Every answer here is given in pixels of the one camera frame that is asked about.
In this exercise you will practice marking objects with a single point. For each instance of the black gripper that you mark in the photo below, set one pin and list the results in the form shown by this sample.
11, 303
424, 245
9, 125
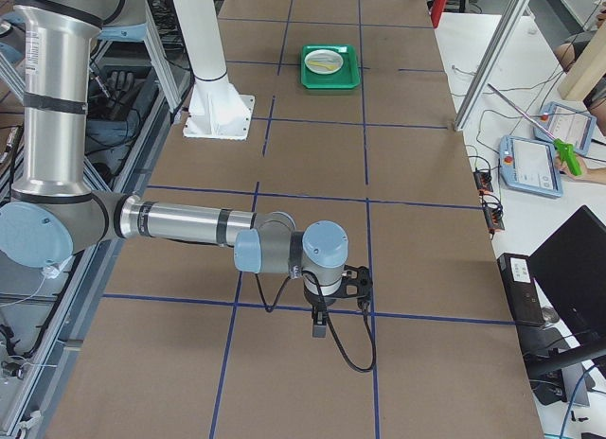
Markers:
316, 300

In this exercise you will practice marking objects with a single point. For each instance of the yellow plastic spoon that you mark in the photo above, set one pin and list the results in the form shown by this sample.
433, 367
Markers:
323, 68

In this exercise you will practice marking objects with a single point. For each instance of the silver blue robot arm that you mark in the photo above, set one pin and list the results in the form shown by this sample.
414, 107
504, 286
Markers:
53, 214

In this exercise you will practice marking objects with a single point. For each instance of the black desktop box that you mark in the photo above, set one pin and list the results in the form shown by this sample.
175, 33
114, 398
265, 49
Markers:
520, 288

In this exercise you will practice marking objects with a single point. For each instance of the lower orange black circuit board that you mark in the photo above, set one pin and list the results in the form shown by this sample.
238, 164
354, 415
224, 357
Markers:
493, 218

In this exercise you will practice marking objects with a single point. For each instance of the orange black circuit board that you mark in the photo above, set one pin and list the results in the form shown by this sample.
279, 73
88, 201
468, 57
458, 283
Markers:
482, 179
493, 218

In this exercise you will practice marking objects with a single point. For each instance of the upper orange black circuit board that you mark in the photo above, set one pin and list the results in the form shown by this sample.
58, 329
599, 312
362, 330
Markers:
482, 179

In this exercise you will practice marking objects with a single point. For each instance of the green plastic tray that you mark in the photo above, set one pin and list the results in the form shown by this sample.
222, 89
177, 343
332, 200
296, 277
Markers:
347, 78

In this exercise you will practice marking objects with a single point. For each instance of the black laptop monitor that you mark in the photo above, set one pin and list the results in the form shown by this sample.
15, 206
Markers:
570, 269

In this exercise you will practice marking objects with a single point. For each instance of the near blue teach pendant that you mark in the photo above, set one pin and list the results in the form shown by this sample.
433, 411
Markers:
528, 165

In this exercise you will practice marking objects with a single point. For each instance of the blue teach pendant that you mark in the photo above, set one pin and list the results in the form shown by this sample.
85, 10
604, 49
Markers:
528, 165
570, 125

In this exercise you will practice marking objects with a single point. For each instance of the white round plate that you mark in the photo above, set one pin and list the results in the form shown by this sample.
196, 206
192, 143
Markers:
324, 55

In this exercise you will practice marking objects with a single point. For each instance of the far blue teach pendant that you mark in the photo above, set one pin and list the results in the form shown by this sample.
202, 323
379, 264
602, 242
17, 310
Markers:
570, 125

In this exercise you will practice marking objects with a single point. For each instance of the red cylinder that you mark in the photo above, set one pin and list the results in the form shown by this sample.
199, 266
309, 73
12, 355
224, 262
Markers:
437, 9

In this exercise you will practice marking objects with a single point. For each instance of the wooden board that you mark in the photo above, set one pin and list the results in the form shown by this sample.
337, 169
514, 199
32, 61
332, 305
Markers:
584, 66

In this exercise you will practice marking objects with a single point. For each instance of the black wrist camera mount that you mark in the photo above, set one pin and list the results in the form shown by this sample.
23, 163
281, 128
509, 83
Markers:
357, 284

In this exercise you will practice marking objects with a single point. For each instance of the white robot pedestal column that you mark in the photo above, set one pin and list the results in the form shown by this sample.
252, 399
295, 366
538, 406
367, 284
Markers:
216, 109

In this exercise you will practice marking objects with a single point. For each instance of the green handled grabber stick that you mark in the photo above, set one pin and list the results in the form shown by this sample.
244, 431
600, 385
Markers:
565, 150

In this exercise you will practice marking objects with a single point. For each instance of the aluminium frame post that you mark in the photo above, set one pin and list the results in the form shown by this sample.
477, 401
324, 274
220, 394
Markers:
498, 42

